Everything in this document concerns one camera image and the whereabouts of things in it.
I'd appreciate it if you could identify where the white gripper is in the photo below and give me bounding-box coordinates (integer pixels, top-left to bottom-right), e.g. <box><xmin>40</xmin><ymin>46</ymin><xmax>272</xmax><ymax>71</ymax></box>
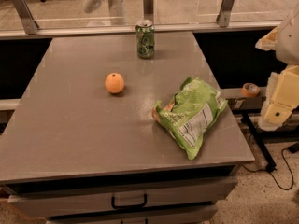
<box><xmin>255</xmin><ymin>27</ymin><xmax>299</xmax><ymax>131</ymax></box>

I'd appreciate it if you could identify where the right metal rail bracket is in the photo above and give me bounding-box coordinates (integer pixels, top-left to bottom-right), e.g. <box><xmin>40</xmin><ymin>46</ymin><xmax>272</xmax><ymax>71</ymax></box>
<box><xmin>216</xmin><ymin>0</ymin><xmax>235</xmax><ymax>28</ymax></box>

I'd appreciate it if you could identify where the grey drawer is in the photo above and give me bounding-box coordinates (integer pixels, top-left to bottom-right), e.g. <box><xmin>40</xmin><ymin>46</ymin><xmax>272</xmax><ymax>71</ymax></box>
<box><xmin>8</xmin><ymin>176</ymin><xmax>237</xmax><ymax>217</ymax></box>
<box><xmin>46</xmin><ymin>205</ymin><xmax>218</xmax><ymax>224</ymax></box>

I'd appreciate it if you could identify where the left metal rail bracket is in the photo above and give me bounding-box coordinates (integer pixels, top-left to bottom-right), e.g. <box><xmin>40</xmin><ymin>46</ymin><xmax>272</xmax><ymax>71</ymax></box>
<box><xmin>11</xmin><ymin>0</ymin><xmax>39</xmax><ymax>35</ymax></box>

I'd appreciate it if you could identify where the orange fruit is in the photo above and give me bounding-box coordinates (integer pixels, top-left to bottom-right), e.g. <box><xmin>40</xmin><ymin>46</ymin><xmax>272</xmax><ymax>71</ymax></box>
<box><xmin>105</xmin><ymin>73</ymin><xmax>124</xmax><ymax>93</ymax></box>

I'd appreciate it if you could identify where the green soda can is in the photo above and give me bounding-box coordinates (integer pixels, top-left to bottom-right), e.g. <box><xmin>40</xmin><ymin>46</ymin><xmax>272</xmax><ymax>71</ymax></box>
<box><xmin>135</xmin><ymin>20</ymin><xmax>154</xmax><ymax>59</ymax></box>

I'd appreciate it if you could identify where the middle metal rail bracket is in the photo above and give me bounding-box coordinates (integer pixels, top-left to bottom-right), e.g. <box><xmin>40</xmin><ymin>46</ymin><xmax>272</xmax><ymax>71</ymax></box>
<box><xmin>143</xmin><ymin>0</ymin><xmax>154</xmax><ymax>21</ymax></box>

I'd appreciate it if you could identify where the metal rail bracket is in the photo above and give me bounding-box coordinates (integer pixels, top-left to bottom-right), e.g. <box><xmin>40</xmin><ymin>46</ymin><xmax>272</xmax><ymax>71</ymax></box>
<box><xmin>11</xmin><ymin>0</ymin><xmax>39</xmax><ymax>35</ymax></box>
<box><xmin>216</xmin><ymin>0</ymin><xmax>235</xmax><ymax>28</ymax></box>
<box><xmin>143</xmin><ymin>0</ymin><xmax>154</xmax><ymax>21</ymax></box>

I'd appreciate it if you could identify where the black drawer handle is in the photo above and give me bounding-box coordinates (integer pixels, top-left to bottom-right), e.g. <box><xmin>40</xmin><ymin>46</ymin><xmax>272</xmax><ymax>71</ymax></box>
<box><xmin>110</xmin><ymin>194</ymin><xmax>148</xmax><ymax>210</ymax></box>

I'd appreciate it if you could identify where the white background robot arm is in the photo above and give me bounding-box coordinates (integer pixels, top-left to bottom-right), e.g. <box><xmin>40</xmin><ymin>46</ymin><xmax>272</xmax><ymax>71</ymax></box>
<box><xmin>82</xmin><ymin>0</ymin><xmax>127</xmax><ymax>25</ymax></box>

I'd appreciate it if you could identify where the black table leg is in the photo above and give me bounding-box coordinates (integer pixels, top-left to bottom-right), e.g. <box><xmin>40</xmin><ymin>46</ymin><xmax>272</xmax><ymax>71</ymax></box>
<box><xmin>241</xmin><ymin>112</ymin><xmax>277</xmax><ymax>173</ymax></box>

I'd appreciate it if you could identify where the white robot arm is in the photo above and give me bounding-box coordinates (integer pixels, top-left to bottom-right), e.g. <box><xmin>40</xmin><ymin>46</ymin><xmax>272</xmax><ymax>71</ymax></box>
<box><xmin>255</xmin><ymin>4</ymin><xmax>299</xmax><ymax>131</ymax></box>

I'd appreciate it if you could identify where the black floor cable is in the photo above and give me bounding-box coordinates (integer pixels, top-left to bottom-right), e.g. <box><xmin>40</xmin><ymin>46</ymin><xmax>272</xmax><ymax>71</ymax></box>
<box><xmin>242</xmin><ymin>147</ymin><xmax>295</xmax><ymax>191</ymax></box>

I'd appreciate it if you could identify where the grey upper drawer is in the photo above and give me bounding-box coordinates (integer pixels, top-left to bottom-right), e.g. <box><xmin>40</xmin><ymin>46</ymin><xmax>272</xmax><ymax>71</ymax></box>
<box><xmin>8</xmin><ymin>176</ymin><xmax>237</xmax><ymax>217</ymax></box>

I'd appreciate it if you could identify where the green chip bag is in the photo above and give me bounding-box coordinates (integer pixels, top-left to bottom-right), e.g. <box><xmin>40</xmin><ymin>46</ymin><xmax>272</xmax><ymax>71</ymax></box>
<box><xmin>152</xmin><ymin>77</ymin><xmax>227</xmax><ymax>160</ymax></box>

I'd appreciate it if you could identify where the grey lower drawer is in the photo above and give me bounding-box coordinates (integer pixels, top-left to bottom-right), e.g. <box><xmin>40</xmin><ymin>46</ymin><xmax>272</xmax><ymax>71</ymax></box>
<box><xmin>46</xmin><ymin>205</ymin><xmax>218</xmax><ymax>224</ymax></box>

